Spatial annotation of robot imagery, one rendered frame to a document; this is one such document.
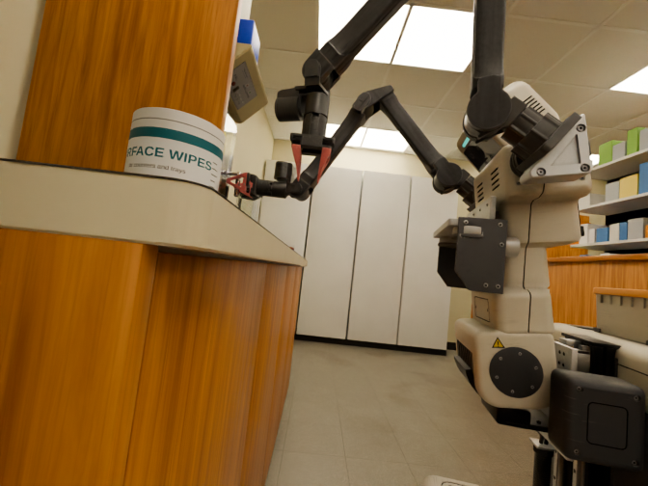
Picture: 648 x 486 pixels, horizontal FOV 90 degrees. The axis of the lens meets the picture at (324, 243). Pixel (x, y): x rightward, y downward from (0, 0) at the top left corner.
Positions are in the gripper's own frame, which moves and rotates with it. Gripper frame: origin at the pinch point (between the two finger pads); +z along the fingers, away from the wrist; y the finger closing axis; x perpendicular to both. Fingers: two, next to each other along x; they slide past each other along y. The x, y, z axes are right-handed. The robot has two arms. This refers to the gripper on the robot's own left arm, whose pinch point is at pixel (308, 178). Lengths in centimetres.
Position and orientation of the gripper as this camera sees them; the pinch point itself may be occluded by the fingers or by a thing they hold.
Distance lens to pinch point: 76.4
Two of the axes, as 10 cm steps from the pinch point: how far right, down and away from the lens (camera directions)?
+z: -1.1, 9.9, -0.8
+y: -9.9, -1.1, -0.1
